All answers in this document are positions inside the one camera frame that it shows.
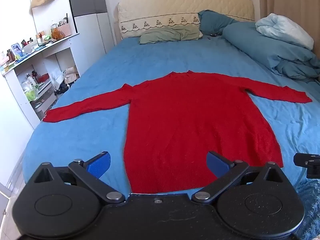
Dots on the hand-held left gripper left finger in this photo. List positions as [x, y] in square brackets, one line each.
[98, 164]

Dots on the red box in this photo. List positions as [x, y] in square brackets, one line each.
[43, 78]

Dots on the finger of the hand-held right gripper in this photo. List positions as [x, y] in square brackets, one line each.
[308, 164]

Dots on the red knit sweater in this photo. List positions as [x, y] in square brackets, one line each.
[195, 120]

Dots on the brown teddy bear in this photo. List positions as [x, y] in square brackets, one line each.
[58, 33]

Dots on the green pillow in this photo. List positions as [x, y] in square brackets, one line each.
[170, 33]

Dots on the blue fluffy rug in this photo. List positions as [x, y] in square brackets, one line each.
[308, 202]

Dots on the cream padded headboard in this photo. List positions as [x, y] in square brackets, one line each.
[175, 7]

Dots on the white shelf unit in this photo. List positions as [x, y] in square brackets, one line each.
[37, 62]

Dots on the light blue blanket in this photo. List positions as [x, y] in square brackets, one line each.
[285, 28]

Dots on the blue pillow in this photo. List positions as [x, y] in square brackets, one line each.
[215, 21]

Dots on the bed with blue sheet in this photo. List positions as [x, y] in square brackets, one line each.
[105, 80]

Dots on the green packet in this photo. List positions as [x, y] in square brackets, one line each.
[31, 95]

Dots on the white and grey wardrobe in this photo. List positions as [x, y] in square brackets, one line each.
[90, 7]

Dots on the blue duvet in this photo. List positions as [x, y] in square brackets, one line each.
[270, 47]

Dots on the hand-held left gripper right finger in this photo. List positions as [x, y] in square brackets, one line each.
[217, 163]

